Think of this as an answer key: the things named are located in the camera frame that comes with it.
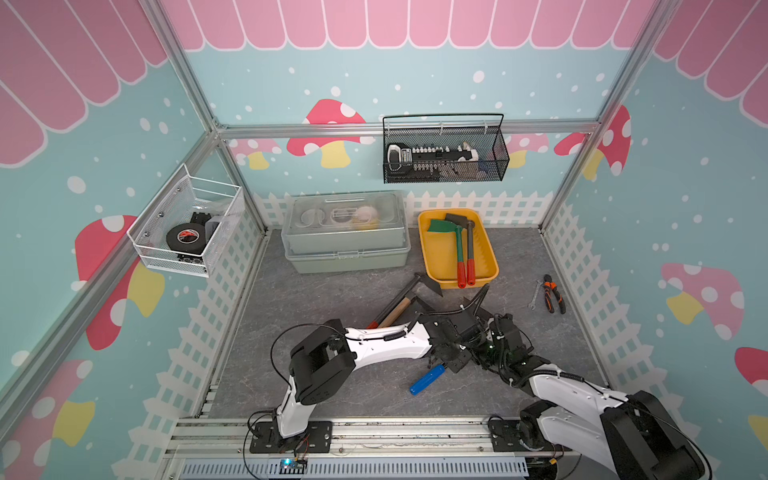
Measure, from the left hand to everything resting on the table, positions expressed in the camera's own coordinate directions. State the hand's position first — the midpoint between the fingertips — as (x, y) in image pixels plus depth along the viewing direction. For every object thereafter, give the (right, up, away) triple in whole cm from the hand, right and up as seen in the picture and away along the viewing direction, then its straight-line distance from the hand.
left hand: (456, 359), depth 82 cm
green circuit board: (-42, -23, -9) cm, 49 cm away
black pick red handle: (-16, +14, +15) cm, 26 cm away
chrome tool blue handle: (-10, -4, -6) cm, 12 cm away
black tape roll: (-66, +33, -11) cm, 75 cm away
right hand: (+1, +5, +6) cm, 7 cm away
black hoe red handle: (+12, +41, +34) cm, 55 cm away
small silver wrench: (+30, +15, +18) cm, 38 cm away
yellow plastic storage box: (0, +30, +28) cm, 41 cm away
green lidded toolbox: (-32, +36, +10) cm, 49 cm away
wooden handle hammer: (-12, +15, +15) cm, 24 cm away
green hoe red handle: (+4, +41, +35) cm, 54 cm away
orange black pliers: (+36, +18, +20) cm, 45 cm away
